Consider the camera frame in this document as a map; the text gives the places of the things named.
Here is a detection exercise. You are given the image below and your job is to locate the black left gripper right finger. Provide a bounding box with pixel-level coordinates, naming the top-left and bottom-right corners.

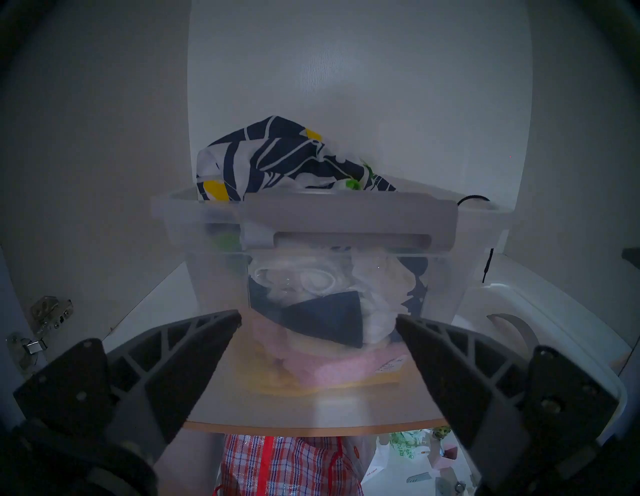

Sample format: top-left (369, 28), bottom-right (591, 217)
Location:
top-left (396, 315), bottom-right (534, 489)

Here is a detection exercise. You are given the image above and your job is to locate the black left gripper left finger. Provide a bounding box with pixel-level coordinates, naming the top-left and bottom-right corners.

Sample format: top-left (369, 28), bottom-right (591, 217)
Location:
top-left (106, 309), bottom-right (243, 464)

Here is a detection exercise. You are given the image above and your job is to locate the white plastic bin lid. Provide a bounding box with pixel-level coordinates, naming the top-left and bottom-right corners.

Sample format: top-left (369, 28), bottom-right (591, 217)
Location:
top-left (457, 252), bottom-right (629, 441)

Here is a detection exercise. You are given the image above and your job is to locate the navy green floral garment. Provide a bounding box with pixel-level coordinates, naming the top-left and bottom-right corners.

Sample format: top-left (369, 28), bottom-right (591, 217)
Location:
top-left (196, 116), bottom-right (496, 285)

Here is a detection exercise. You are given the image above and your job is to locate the clear plastic storage bin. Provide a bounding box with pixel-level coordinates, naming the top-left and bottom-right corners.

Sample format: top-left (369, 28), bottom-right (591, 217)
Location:
top-left (150, 182), bottom-right (516, 397)

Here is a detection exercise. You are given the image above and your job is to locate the green printed plastic bag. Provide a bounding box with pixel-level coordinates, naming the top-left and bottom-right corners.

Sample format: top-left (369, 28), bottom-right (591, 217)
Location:
top-left (390, 426), bottom-right (452, 462)

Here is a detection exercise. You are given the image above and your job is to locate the yellow folded cloth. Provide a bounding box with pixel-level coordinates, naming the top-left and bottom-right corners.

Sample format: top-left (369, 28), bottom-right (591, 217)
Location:
top-left (239, 350), bottom-right (402, 397)

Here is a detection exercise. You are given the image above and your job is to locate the white plastic bag red print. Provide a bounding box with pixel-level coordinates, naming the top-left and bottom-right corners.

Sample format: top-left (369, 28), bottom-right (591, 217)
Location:
top-left (360, 435), bottom-right (392, 484)

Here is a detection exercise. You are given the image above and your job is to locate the white crumpled cloth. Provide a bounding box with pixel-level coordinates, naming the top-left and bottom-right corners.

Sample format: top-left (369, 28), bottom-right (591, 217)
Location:
top-left (250, 245), bottom-right (417, 346)

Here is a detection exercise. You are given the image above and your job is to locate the pink folded cloth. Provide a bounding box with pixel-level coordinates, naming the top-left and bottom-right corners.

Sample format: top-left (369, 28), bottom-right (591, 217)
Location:
top-left (250, 320), bottom-right (409, 389)

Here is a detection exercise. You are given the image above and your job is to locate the silver cabinet door hinge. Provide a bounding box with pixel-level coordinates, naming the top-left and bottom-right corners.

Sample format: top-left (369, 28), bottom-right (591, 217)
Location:
top-left (6, 296), bottom-right (75, 362)

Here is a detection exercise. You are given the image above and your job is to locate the dark blue folded cloth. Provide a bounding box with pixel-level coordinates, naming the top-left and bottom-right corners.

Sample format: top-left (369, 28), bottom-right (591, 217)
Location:
top-left (248, 277), bottom-right (366, 349)

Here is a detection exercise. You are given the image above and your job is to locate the red plaid woven bag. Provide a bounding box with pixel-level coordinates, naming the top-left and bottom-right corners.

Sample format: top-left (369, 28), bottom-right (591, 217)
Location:
top-left (215, 434), bottom-right (367, 496)

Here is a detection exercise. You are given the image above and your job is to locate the lavender cabinet door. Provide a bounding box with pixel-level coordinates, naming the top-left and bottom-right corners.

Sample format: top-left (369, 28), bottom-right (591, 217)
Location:
top-left (0, 245), bottom-right (32, 416)

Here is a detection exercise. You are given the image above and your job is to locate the grey bin handle latch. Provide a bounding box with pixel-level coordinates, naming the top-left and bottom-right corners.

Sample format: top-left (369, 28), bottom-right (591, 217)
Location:
top-left (240, 192), bottom-right (460, 252)

